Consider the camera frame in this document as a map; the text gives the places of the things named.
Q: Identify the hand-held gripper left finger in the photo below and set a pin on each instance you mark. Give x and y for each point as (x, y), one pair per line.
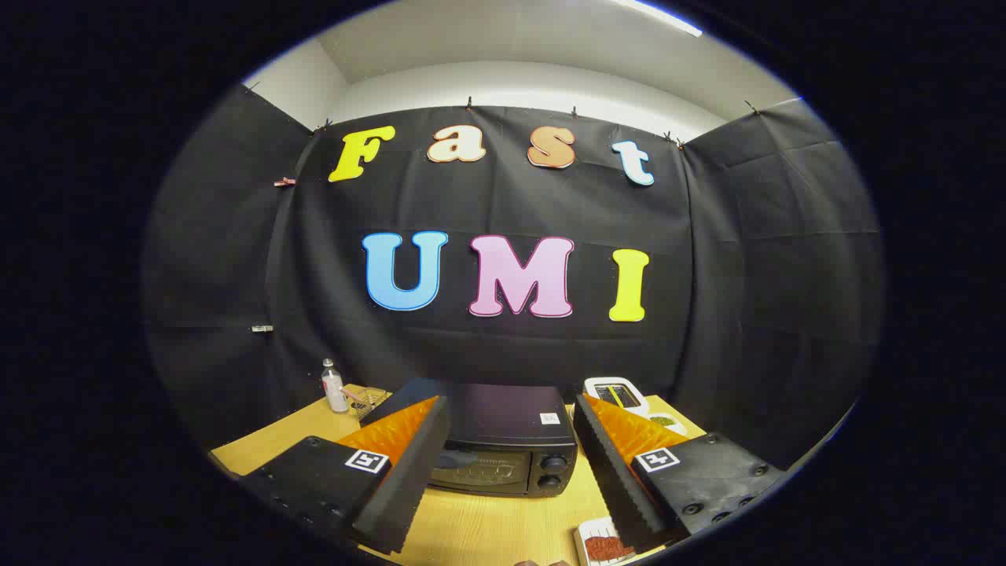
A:
(416, 479)

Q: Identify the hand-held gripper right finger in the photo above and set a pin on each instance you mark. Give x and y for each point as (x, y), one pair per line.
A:
(609, 479)

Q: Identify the red meat patty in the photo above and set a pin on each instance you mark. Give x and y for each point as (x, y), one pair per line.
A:
(607, 548)

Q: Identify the black toaster oven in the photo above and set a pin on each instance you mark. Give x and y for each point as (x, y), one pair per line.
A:
(503, 417)

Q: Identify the white toaster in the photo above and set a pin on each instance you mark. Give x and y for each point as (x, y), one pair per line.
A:
(629, 389)

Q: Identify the white rectangular plate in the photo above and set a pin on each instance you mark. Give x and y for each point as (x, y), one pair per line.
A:
(585, 538)

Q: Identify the white divided snack dish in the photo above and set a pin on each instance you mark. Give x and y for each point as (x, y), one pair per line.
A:
(668, 422)

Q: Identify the clear glass container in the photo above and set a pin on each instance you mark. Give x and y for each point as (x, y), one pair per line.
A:
(369, 401)

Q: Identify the clear plastic bottle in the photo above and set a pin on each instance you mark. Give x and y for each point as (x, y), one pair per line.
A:
(335, 393)

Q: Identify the black backdrop cloth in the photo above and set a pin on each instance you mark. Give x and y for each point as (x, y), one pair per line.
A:
(707, 275)

